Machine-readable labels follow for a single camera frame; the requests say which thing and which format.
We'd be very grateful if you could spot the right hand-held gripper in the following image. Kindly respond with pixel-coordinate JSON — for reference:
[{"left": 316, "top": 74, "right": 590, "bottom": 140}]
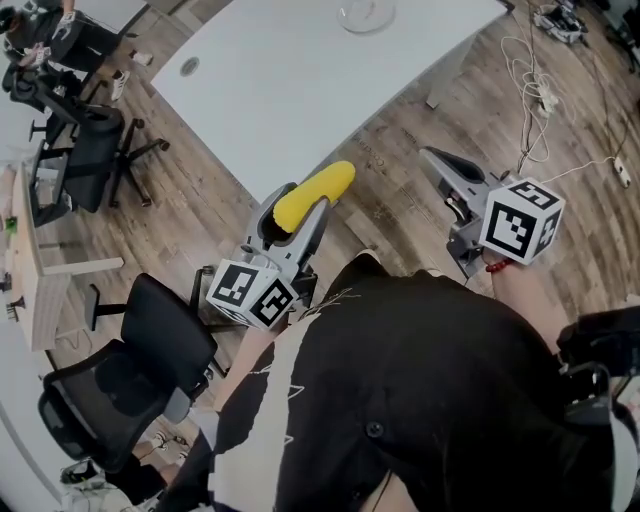
[{"left": 418, "top": 146, "right": 567, "bottom": 279}]

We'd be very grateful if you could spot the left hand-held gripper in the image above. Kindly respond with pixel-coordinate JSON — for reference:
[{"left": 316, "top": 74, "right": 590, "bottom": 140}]
[{"left": 205, "top": 181, "right": 332, "bottom": 332}]

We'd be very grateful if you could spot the yellow corn cob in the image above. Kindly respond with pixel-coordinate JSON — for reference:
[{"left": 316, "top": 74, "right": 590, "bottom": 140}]
[{"left": 273, "top": 160, "right": 357, "bottom": 235}]

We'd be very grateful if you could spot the clear glass plate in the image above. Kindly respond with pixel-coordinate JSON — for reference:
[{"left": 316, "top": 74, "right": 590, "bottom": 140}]
[{"left": 336, "top": 0, "right": 398, "bottom": 35}]

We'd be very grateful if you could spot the person's left forearm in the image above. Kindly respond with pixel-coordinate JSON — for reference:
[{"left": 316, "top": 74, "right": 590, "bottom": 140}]
[{"left": 213, "top": 325, "right": 279, "bottom": 415}]

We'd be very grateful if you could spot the person's right forearm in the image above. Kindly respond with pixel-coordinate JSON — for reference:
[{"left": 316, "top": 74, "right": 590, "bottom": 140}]
[{"left": 486, "top": 260, "right": 571, "bottom": 354}]

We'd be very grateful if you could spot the grey table leg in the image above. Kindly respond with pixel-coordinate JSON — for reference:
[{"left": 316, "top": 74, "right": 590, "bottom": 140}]
[{"left": 425, "top": 35, "right": 475, "bottom": 109}]

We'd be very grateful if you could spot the white power strip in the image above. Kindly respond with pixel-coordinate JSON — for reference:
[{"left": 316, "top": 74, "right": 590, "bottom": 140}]
[{"left": 536, "top": 84, "right": 561, "bottom": 119}]

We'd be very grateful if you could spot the pile of electronic equipment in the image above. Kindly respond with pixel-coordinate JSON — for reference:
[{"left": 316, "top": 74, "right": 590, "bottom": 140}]
[{"left": 531, "top": 1, "right": 592, "bottom": 47}]

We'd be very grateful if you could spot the black mesh office chair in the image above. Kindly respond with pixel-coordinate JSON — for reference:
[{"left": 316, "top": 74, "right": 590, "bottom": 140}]
[{"left": 36, "top": 265, "right": 232, "bottom": 475}]

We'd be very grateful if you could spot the person's black shirt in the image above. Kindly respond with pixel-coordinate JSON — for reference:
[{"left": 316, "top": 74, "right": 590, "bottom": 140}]
[{"left": 162, "top": 251, "right": 640, "bottom": 512}]

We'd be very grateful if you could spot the black chest-worn device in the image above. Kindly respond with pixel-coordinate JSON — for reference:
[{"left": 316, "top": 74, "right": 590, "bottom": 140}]
[{"left": 555, "top": 303, "right": 640, "bottom": 429}]

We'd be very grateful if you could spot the light wooden desk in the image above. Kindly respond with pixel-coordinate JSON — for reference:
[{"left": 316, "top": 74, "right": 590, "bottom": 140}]
[{"left": 8, "top": 162, "right": 125, "bottom": 353}]

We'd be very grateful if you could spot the white tangled cable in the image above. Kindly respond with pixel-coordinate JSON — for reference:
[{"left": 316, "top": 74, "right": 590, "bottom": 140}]
[{"left": 499, "top": 0, "right": 621, "bottom": 187}]

